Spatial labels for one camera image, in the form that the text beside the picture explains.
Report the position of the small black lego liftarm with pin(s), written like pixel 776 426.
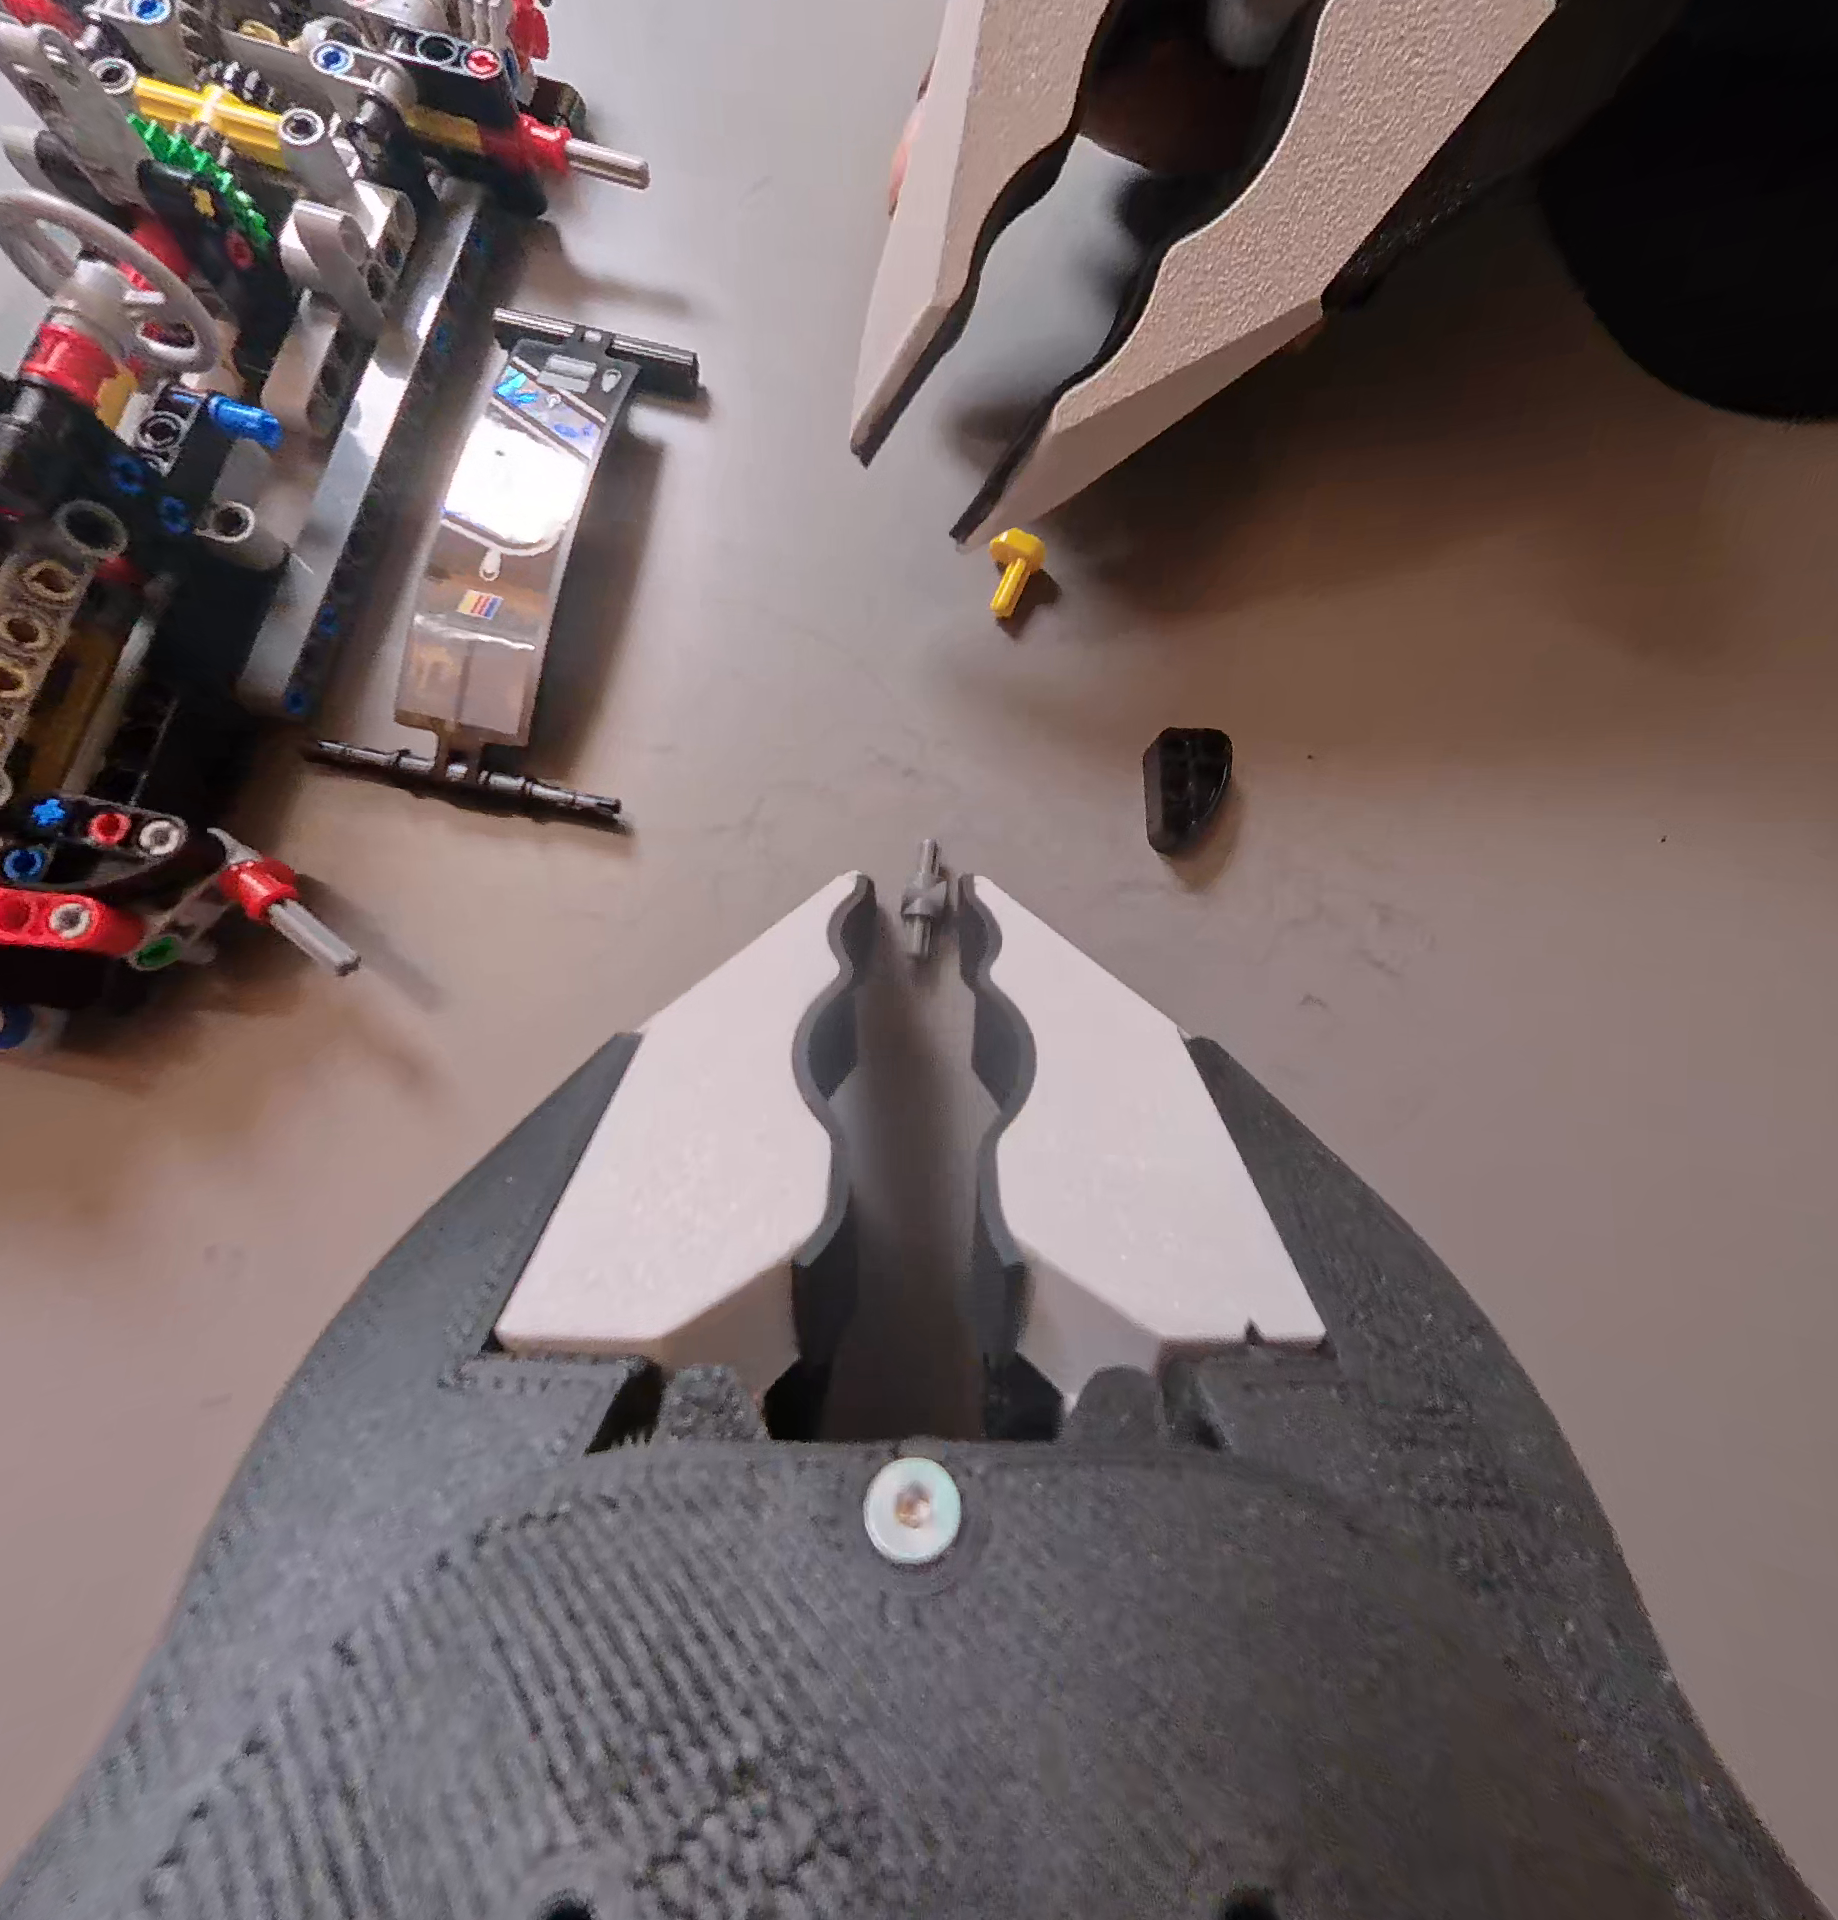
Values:
pixel 1189 787

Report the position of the yellow lego pin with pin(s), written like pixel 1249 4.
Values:
pixel 1016 563

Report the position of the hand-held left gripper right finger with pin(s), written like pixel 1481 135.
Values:
pixel 1160 1185

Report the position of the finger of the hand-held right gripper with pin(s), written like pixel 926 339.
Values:
pixel 1310 196
pixel 980 165

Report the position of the person's right hand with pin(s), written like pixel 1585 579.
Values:
pixel 1175 106

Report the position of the grey lego axle connector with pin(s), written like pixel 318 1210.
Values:
pixel 926 901

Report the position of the black holographic curved lego panel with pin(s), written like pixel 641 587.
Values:
pixel 499 496

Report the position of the dark cloth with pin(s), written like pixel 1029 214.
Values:
pixel 1729 196

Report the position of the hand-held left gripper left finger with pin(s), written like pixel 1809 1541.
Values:
pixel 664 1185

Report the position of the lego car chassis assembly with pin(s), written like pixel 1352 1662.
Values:
pixel 334 256

